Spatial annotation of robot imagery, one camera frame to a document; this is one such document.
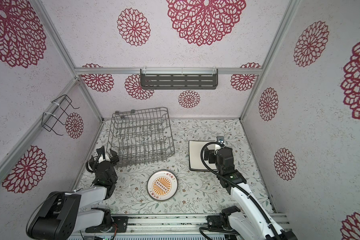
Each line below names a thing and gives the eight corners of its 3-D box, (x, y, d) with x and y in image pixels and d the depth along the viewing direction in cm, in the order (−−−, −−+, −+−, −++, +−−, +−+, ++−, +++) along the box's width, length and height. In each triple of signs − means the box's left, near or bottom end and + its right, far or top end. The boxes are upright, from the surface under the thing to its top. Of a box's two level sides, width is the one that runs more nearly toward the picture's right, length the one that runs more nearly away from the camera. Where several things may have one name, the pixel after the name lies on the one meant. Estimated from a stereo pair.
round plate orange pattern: (145, 201, 83) (144, 199, 80) (149, 172, 94) (148, 169, 91) (178, 201, 83) (178, 199, 80) (178, 172, 94) (178, 169, 91)
